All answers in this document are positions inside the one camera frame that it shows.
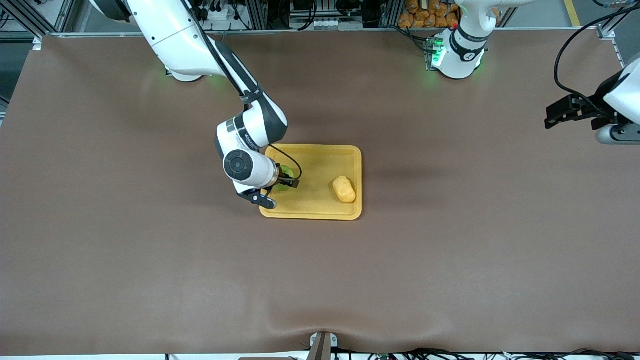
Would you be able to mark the orange bread pile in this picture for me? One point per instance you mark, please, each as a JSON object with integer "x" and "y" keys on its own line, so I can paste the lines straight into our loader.
{"x": 430, "y": 15}

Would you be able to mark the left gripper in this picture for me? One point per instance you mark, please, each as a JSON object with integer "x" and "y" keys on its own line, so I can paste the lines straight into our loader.
{"x": 586, "y": 111}

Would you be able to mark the yellow potato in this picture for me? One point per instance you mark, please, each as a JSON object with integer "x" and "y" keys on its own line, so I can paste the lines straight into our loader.
{"x": 344, "y": 190}

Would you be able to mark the yellow plastic tray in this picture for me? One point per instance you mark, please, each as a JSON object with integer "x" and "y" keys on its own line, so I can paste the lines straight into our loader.
{"x": 315, "y": 200}

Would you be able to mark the metal table clamp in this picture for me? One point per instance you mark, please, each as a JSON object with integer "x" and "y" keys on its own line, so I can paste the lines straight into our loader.
{"x": 323, "y": 345}

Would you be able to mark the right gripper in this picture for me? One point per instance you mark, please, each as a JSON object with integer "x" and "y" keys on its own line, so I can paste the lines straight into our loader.
{"x": 285, "y": 179}

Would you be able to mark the white power strip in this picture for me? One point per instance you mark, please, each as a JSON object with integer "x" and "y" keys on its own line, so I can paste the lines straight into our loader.
{"x": 221, "y": 20}

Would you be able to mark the brown table mat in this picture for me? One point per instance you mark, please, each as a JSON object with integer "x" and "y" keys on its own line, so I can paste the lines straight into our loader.
{"x": 320, "y": 280}

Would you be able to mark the aluminium table frame rail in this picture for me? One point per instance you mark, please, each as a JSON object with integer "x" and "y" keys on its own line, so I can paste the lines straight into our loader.
{"x": 350, "y": 32}

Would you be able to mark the green apple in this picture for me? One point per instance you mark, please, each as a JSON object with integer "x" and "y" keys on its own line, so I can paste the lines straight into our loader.
{"x": 283, "y": 189}

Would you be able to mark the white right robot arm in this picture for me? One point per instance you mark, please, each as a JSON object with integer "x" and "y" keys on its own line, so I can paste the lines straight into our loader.
{"x": 175, "y": 35}

